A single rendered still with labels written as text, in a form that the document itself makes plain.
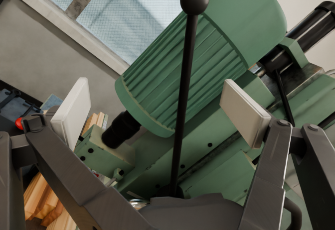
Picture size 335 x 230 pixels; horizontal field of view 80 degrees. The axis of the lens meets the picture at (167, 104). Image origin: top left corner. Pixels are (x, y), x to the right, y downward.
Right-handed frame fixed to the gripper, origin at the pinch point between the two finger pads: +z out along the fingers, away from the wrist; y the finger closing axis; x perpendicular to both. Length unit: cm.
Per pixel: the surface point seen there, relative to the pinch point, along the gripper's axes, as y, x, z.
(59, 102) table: -30, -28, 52
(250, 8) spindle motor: 15.2, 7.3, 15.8
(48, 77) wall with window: -78, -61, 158
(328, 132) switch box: 36.5, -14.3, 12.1
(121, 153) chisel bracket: -6.0, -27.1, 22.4
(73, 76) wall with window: -58, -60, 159
